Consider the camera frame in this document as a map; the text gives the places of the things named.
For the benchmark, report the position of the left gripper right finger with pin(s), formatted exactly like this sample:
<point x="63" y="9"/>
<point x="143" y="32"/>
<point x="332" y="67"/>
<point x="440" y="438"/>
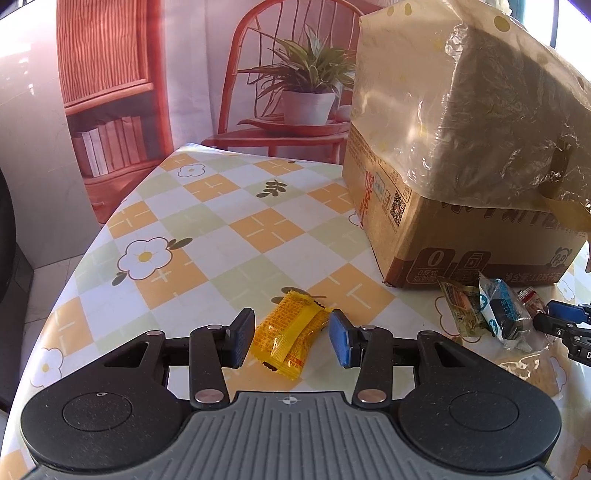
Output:
<point x="369" y="348"/>

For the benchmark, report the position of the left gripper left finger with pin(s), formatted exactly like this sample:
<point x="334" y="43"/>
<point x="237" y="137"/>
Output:
<point x="212" y="348"/>

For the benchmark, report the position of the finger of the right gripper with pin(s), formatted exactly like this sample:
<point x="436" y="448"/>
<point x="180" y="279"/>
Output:
<point x="568" y="312"/>
<point x="577" y="340"/>

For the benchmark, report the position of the clear blue cookie packet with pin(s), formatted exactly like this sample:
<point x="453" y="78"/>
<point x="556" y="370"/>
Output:
<point x="505" y="314"/>

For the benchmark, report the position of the gold snack packet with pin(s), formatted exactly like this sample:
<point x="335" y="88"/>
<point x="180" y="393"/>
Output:
<point x="464" y="302"/>

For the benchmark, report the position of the small red white candy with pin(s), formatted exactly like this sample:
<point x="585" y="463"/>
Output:
<point x="532" y="301"/>

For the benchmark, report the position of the yellow snack packet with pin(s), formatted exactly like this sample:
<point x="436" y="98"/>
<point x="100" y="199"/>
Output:
<point x="283" y="340"/>

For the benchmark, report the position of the checkered floral tablecloth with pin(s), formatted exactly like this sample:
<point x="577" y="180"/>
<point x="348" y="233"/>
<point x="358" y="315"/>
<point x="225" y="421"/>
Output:
<point x="203" y="236"/>

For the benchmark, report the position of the cardboard box with plastic liner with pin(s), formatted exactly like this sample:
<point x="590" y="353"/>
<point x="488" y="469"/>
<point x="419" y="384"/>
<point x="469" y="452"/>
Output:
<point x="469" y="148"/>

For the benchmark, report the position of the white washing machine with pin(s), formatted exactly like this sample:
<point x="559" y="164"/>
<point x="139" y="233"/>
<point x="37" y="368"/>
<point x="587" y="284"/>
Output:
<point x="8" y="241"/>

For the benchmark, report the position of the printed room backdrop cloth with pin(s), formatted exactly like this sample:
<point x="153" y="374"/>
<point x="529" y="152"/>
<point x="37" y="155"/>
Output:
<point x="141" y="78"/>

